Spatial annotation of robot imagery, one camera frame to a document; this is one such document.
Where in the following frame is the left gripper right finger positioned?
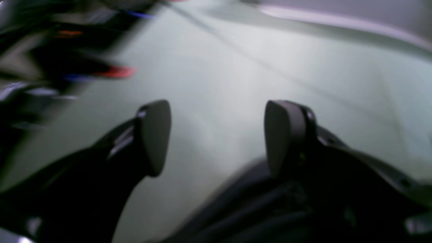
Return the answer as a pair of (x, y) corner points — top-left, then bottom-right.
(264, 100), (431, 243)

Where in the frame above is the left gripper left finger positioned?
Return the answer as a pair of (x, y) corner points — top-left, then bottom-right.
(1, 99), (172, 243)

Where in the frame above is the left red black clamp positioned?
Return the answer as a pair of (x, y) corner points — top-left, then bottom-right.
(64, 66), (135, 82)

